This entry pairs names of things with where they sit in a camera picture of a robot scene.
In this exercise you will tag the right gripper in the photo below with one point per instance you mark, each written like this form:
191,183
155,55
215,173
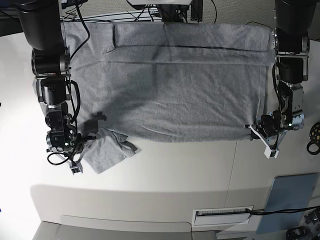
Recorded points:
69,150

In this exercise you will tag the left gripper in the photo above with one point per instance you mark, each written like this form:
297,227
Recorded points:
272,128

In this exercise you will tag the grey T-shirt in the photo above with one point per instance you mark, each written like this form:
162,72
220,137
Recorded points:
168,82

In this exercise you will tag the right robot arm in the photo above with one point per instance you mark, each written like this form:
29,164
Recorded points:
50,62

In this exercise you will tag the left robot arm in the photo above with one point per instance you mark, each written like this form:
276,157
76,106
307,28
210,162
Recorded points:
291,43

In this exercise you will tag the blue-grey flat panel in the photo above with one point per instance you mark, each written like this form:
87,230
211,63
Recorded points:
287,192

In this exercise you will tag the black device bottom right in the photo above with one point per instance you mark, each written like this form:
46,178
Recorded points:
298,233

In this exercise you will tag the black aluminium frame post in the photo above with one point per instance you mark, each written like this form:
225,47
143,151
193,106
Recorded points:
196,11

